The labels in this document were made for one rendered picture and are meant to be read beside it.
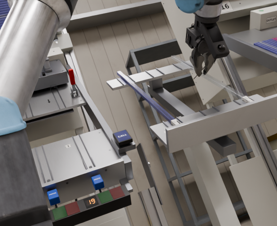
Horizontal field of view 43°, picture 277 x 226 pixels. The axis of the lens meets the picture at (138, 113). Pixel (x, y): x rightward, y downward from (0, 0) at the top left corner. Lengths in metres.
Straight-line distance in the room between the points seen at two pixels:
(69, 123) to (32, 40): 1.03
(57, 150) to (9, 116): 0.66
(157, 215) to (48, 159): 0.33
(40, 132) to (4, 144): 1.24
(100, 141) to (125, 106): 3.63
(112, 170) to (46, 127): 0.73
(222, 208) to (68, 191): 0.45
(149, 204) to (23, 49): 0.53
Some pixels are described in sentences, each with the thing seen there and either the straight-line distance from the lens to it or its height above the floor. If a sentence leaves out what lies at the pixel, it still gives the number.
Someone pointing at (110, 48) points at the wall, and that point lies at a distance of 4.95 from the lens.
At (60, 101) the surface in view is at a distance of 1.27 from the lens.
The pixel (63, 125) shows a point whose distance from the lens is 1.60.
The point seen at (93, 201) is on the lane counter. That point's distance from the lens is 0.87.
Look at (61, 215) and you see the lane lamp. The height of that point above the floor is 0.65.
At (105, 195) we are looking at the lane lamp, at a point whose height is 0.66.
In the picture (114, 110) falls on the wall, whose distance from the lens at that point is 4.61.
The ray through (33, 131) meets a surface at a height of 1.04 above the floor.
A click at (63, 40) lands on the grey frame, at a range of 1.58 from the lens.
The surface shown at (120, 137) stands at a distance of 0.95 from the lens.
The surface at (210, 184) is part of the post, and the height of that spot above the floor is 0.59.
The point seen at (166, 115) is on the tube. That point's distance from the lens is 0.95.
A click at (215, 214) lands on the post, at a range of 1.09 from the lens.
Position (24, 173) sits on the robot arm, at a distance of 0.36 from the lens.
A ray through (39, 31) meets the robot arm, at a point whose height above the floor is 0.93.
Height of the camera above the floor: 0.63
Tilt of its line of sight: 13 degrees up
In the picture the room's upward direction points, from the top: 20 degrees counter-clockwise
